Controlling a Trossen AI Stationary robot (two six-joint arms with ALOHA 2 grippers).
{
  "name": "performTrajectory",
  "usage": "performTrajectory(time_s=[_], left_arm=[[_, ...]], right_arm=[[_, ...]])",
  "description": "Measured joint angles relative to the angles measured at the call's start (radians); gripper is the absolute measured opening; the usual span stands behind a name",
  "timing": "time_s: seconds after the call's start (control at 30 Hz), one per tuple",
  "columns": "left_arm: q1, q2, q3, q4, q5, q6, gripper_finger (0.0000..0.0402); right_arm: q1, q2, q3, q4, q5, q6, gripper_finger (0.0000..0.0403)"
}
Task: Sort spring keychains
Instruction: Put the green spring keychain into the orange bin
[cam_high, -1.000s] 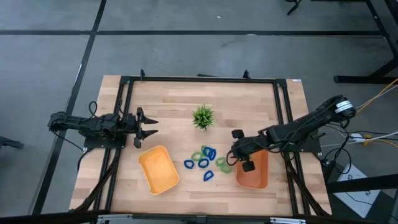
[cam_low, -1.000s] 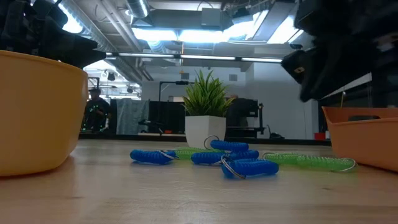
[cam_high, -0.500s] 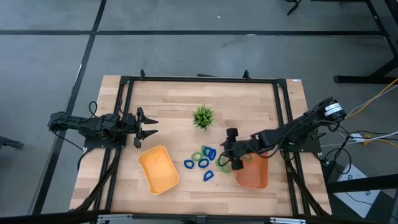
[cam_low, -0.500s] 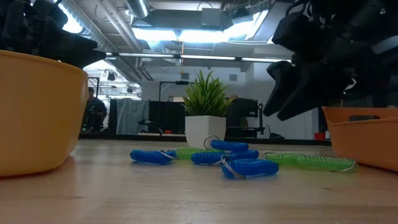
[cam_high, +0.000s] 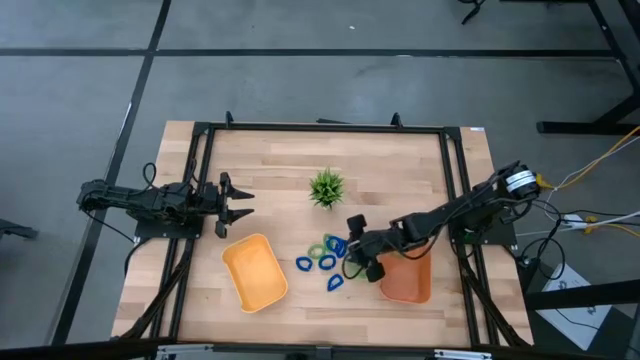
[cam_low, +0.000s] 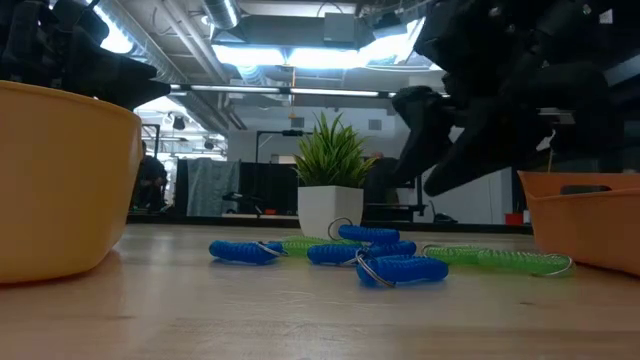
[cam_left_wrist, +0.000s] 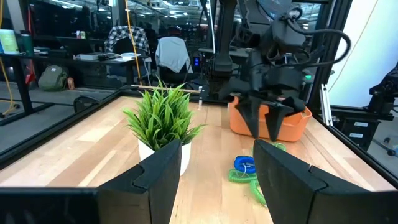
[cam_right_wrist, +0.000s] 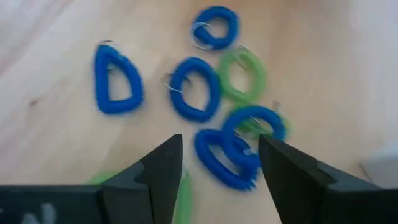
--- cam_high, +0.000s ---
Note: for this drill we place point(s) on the black beam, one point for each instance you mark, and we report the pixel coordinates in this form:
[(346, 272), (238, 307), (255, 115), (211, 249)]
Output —
[(580, 296)]

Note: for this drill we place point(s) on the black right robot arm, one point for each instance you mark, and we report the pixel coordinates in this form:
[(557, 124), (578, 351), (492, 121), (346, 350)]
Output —
[(450, 210)]

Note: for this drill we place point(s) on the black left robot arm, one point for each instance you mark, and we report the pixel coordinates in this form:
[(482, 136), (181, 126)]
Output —
[(130, 200)]

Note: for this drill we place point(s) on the small artificial potted plant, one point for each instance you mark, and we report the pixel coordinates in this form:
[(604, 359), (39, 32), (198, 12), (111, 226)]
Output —
[(326, 189)]

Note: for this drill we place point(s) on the silver bracket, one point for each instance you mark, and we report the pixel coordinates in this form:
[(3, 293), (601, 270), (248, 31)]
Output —
[(185, 348), (462, 354)]

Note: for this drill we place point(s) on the black stand foot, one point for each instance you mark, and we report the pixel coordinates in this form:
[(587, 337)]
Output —
[(17, 230)]

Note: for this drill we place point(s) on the black desk leg frame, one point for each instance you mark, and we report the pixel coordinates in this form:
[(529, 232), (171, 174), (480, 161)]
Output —
[(620, 65)]

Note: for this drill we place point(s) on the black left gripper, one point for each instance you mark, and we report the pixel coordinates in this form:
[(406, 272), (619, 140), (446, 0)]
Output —
[(224, 205)]

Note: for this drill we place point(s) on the white cardboard box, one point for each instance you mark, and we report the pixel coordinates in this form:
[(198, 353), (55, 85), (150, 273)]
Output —
[(575, 310)]

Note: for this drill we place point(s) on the yellow plastic bin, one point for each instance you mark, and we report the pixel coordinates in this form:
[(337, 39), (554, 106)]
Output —
[(255, 272)]

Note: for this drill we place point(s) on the orange plastic bin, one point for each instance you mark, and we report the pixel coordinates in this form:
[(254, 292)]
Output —
[(407, 280)]

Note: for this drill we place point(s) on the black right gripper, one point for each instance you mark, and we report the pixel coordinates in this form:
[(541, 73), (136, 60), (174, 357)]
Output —
[(372, 242)]

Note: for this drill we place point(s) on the black chair base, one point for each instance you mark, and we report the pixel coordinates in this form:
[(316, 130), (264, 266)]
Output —
[(472, 11)]

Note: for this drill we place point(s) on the white power strip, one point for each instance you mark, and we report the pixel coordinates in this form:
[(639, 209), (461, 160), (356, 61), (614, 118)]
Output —
[(575, 221)]

